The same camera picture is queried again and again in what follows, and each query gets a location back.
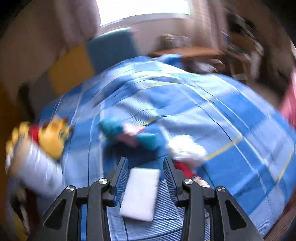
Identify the red plush item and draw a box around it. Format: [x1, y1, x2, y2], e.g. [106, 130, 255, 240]
[174, 161, 211, 188]

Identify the white sponge block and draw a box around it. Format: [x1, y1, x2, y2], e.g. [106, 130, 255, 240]
[119, 168, 161, 222]

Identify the clear plastic bag of cotton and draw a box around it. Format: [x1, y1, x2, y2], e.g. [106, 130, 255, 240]
[166, 135, 207, 169]

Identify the teal plush doll pink dress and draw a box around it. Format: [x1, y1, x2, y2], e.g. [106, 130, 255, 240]
[98, 118, 159, 151]

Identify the blue plaid bed sheet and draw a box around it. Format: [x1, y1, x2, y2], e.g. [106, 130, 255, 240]
[39, 56, 295, 236]

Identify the yellow plush bear toy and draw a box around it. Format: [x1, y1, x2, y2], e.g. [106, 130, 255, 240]
[6, 115, 73, 160]

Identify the white protein powder can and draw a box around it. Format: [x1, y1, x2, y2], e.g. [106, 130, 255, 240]
[5, 138, 63, 196]

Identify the grey yellow blue headboard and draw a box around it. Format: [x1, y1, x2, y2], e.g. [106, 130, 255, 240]
[28, 28, 139, 113]

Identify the wooden desk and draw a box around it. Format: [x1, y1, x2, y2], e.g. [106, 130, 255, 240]
[148, 46, 225, 61]

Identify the pink blanket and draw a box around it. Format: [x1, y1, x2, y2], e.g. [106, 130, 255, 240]
[280, 68, 296, 130]

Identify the clear organizer on desk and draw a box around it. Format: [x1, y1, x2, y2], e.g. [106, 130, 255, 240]
[160, 34, 192, 49]

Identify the pink striped curtain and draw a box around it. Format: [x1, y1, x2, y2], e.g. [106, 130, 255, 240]
[192, 0, 223, 49]

